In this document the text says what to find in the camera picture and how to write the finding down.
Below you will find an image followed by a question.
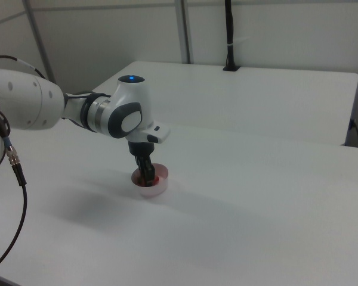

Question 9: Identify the white rear table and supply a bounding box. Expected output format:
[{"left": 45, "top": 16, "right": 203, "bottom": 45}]
[{"left": 91, "top": 61, "right": 358, "bottom": 147}]

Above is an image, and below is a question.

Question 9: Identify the black camera stand pole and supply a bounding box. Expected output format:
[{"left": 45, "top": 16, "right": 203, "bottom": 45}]
[{"left": 222, "top": 0, "right": 241, "bottom": 72}]

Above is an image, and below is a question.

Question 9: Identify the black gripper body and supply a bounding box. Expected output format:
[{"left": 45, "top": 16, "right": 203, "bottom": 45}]
[{"left": 127, "top": 141, "right": 156, "bottom": 159}]

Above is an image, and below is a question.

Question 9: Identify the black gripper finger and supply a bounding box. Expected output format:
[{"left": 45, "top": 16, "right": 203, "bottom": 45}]
[
  {"left": 135, "top": 155, "right": 147, "bottom": 186},
  {"left": 143, "top": 154, "right": 156, "bottom": 188}
]

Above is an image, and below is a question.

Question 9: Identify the black cable beside table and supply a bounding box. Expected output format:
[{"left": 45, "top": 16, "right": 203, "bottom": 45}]
[{"left": 349, "top": 118, "right": 358, "bottom": 148}]

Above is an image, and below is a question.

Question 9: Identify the grey aluminium wall post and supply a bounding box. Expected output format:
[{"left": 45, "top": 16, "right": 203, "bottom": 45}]
[
  {"left": 23, "top": 0, "right": 56, "bottom": 82},
  {"left": 175, "top": 0, "right": 195, "bottom": 64}
]

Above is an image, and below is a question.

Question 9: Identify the pink plastic bowl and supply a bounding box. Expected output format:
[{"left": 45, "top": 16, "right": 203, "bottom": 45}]
[{"left": 131, "top": 163, "right": 169, "bottom": 198}]

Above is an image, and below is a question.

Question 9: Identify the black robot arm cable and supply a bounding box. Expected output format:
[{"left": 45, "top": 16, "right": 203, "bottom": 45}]
[{"left": 0, "top": 55, "right": 48, "bottom": 276}]

